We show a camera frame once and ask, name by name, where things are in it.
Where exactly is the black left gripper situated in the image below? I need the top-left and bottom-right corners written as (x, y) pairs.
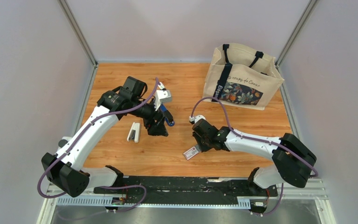
top-left (130, 98), bottom-right (168, 137)

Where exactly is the blue stapler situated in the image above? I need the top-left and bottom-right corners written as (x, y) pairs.
top-left (160, 104), bottom-right (175, 126)

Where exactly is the red white staple box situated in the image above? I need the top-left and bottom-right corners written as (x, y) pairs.
top-left (183, 145), bottom-right (201, 161)

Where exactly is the white stapler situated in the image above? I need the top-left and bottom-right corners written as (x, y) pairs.
top-left (127, 122), bottom-right (141, 143)

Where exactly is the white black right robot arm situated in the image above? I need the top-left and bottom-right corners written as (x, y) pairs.
top-left (189, 116), bottom-right (317, 196)

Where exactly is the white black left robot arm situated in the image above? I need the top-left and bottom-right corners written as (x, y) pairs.
top-left (38, 76), bottom-right (174, 197)

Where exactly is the beige floral tote bag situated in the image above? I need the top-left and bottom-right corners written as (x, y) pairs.
top-left (203, 43), bottom-right (284, 110)

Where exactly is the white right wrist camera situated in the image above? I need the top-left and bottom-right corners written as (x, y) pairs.
top-left (189, 115), bottom-right (206, 125)

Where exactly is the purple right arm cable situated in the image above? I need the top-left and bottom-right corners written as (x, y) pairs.
top-left (190, 97), bottom-right (319, 216)

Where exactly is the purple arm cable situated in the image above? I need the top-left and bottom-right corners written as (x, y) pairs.
top-left (37, 77), bottom-right (165, 214)
top-left (190, 97), bottom-right (319, 216)

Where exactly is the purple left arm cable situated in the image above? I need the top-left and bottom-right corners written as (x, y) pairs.
top-left (37, 77), bottom-right (165, 214)

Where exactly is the aluminium frame rail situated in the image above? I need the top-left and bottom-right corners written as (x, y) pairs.
top-left (37, 176), bottom-right (336, 224)

